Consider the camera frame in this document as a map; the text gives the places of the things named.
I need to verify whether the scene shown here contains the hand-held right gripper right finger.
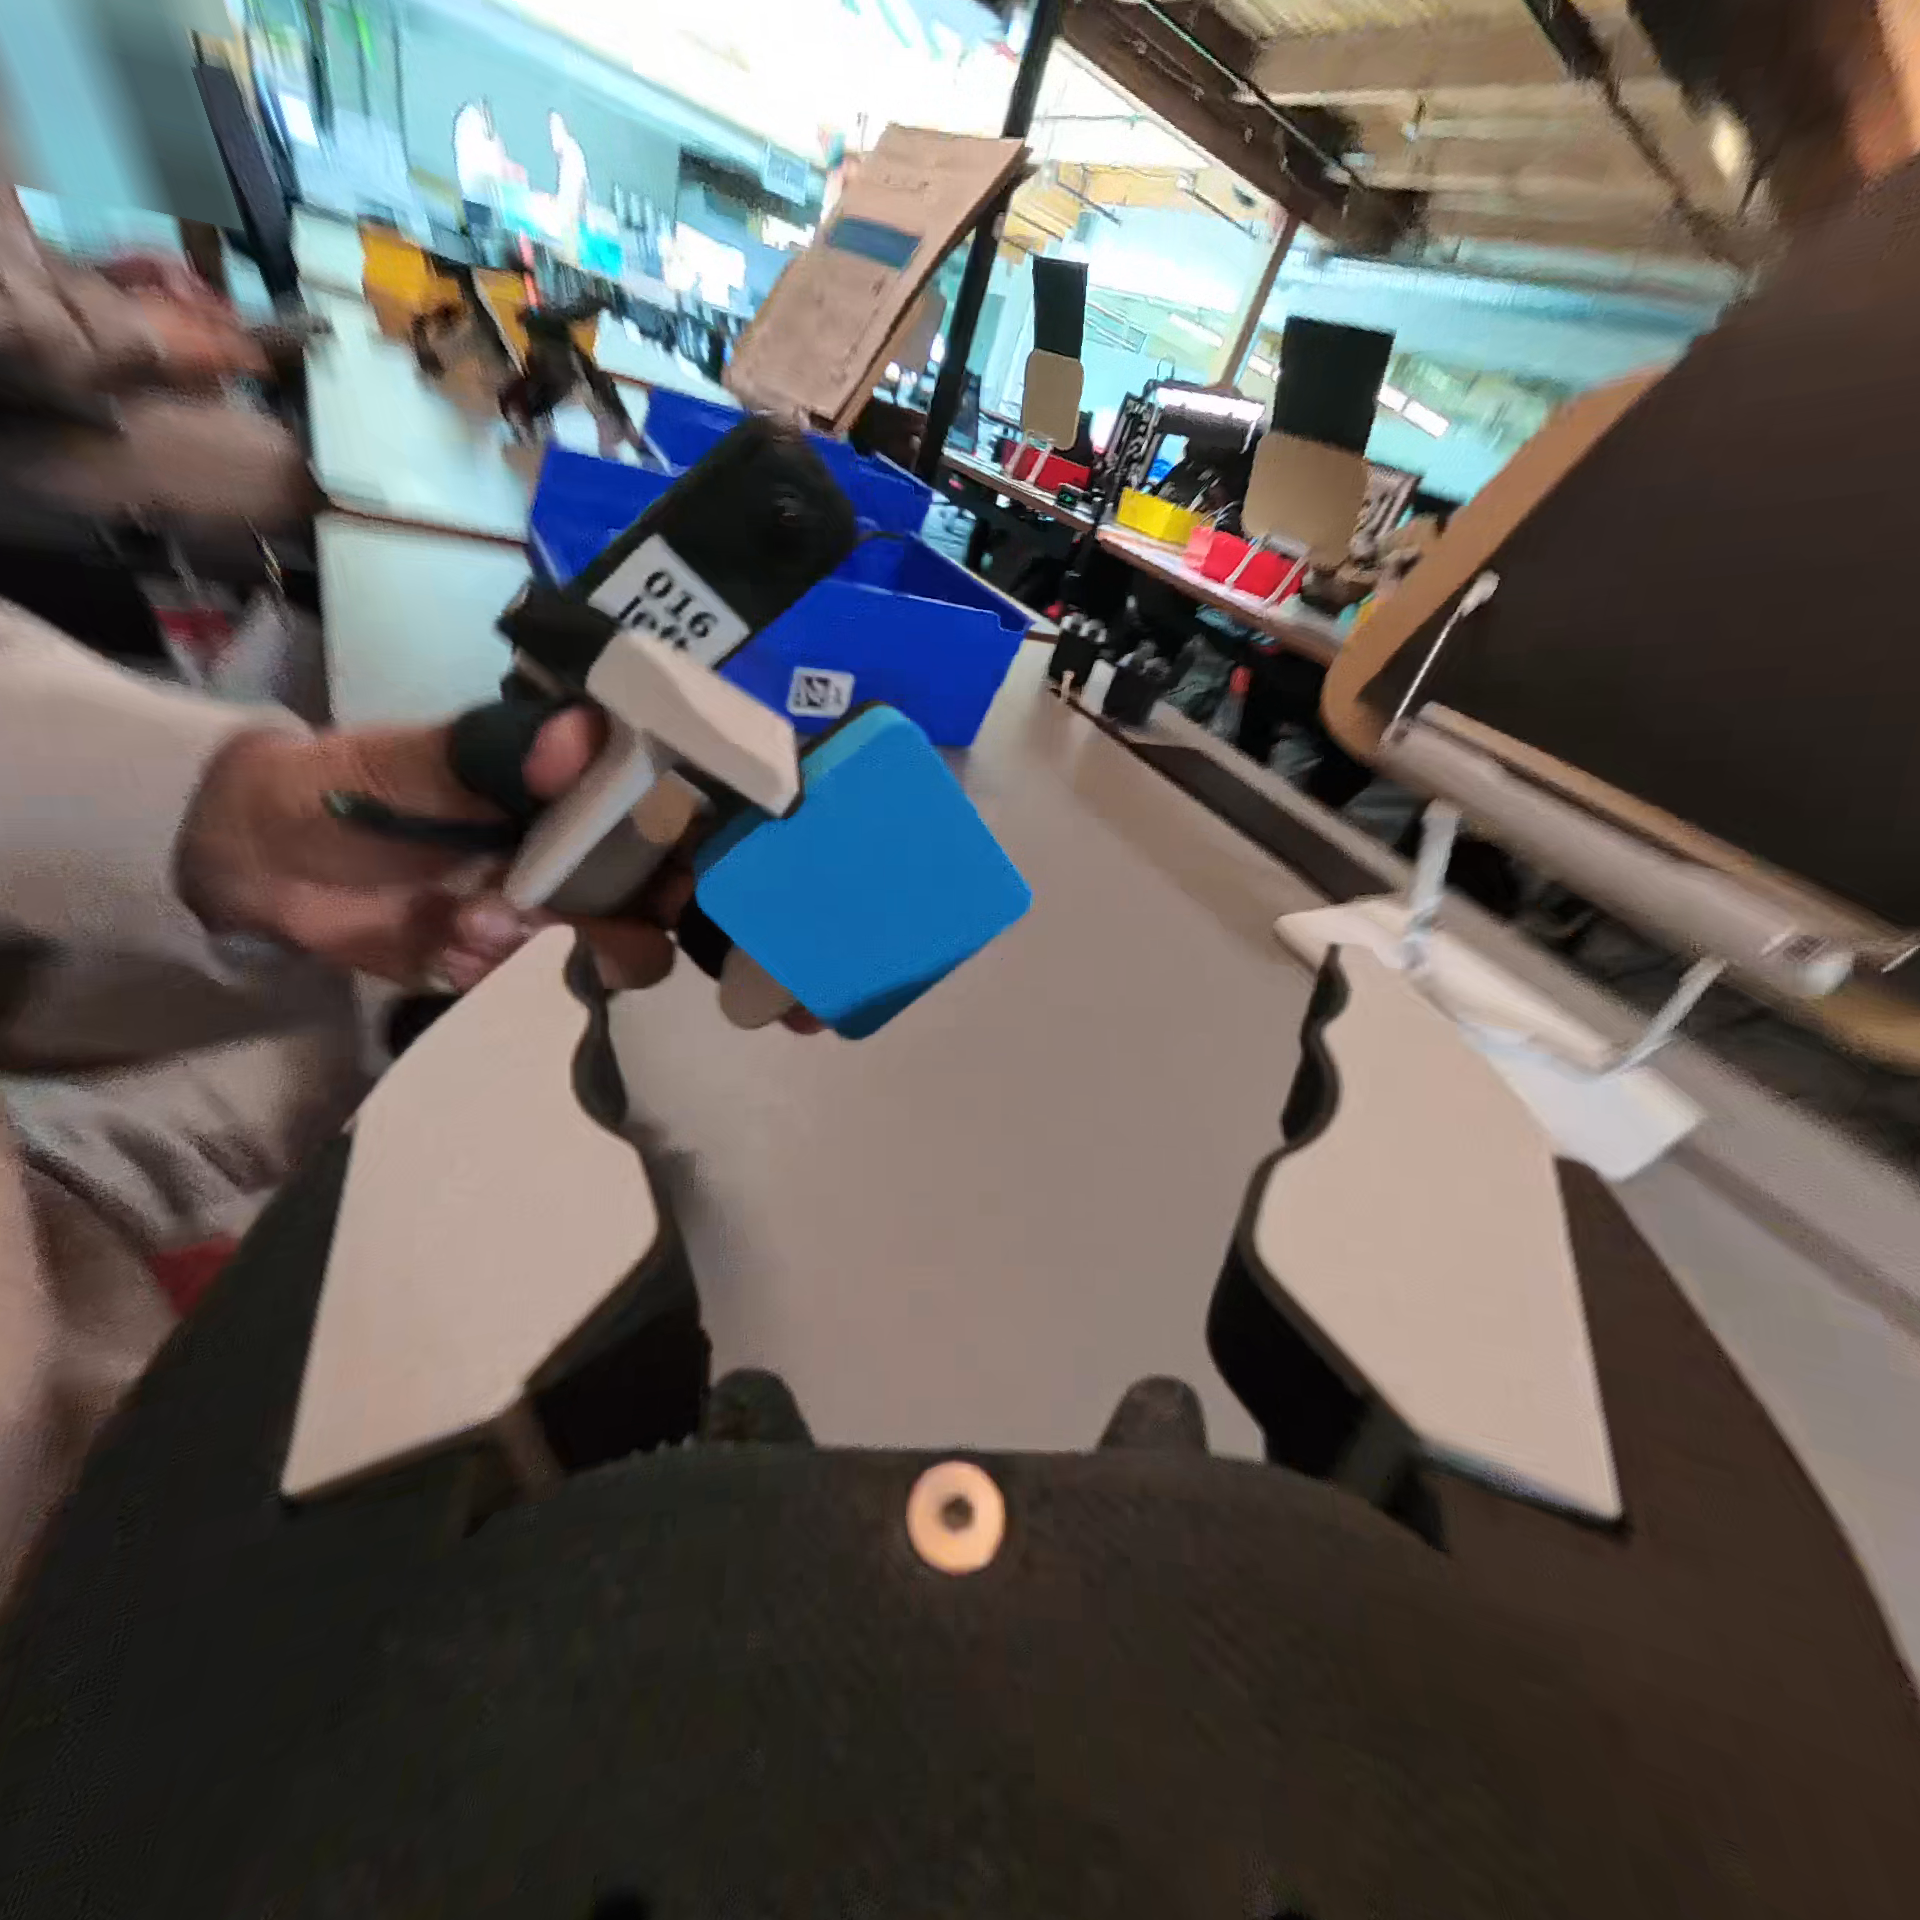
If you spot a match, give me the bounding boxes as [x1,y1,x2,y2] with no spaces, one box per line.
[1207,949,1625,1525]

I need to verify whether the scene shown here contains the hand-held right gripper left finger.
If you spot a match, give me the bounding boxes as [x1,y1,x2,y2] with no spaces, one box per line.
[279,929,711,1501]

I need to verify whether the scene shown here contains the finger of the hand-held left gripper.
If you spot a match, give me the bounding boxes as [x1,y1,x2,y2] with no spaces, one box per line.
[718,941,824,1038]
[502,638,805,917]

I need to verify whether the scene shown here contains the blue black whiteboard eraser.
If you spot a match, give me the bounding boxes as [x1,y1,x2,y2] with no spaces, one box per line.
[693,704,1033,1041]

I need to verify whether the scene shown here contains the person's left forearm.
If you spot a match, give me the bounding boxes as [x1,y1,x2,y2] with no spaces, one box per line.
[0,600,324,1059]

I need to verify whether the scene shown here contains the person's left hand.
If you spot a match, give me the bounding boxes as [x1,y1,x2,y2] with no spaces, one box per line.
[180,704,681,995]

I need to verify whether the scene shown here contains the brown cardboard sign board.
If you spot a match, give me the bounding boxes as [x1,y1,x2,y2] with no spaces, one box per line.
[725,124,1033,437]

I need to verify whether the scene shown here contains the black metal pole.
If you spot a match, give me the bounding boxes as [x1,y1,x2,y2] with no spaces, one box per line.
[911,0,1069,485]

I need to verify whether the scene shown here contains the black framed machine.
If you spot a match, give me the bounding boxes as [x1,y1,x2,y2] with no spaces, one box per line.
[1101,382,1272,508]

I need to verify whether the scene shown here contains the wooden workbench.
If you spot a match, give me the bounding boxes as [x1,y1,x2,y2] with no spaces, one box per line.
[937,441,1352,670]

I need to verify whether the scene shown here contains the red plastic bin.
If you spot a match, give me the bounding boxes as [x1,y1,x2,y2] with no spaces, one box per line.
[1190,528,1308,605]

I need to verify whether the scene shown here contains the large cardboard backed black screen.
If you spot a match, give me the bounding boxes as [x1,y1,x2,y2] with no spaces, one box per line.
[1319,158,1920,1070]

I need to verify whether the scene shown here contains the white wire stand base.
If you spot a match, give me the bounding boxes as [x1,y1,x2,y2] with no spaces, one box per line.
[1270,802,1707,1186]

